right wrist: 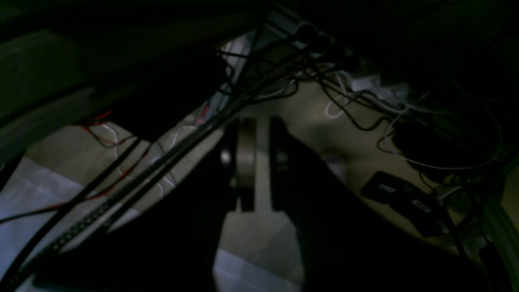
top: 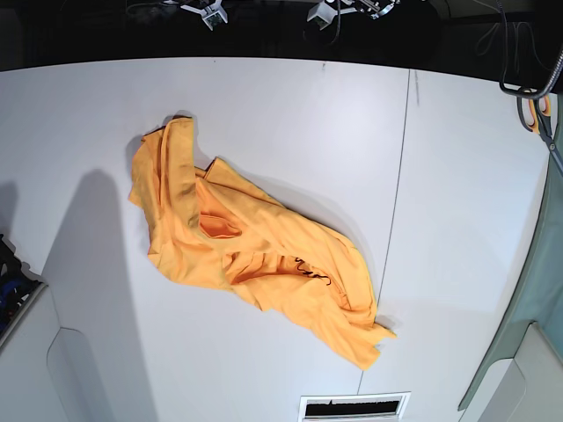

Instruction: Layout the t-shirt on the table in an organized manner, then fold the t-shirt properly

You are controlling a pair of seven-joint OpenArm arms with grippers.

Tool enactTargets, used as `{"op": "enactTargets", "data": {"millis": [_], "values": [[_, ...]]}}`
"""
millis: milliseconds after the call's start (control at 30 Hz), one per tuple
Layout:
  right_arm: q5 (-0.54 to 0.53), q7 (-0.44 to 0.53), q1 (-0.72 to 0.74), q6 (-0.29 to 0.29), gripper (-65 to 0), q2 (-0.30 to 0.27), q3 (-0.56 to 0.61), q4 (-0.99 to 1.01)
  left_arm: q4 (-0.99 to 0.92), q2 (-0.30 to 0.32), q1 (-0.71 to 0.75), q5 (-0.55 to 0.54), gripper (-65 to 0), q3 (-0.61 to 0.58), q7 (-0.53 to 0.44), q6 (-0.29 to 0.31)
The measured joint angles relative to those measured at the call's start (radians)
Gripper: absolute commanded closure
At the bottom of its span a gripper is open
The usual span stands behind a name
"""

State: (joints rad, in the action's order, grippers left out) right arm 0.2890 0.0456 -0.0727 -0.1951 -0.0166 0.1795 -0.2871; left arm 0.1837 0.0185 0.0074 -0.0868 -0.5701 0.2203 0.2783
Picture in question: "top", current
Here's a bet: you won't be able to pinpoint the orange yellow t-shirt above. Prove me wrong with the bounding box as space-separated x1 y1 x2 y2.
129 116 392 370

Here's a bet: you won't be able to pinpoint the white slotted vent plate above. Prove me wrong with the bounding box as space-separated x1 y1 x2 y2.
298 392 411 422

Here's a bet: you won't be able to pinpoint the blue black clutter bin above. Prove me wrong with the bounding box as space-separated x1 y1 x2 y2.
1 233 45 338

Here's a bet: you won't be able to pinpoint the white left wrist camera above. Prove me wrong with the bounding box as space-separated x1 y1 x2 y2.
306 0 342 31

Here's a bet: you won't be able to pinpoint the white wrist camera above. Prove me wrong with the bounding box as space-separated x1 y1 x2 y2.
306 0 342 31
179 0 229 31

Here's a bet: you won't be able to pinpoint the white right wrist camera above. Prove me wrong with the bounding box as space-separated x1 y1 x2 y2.
179 0 229 31

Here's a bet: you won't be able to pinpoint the orange handled scissors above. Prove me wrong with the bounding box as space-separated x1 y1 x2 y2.
516 87 562 174

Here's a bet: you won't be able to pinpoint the black cable on right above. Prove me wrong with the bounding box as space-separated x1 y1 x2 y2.
475 0 563 97

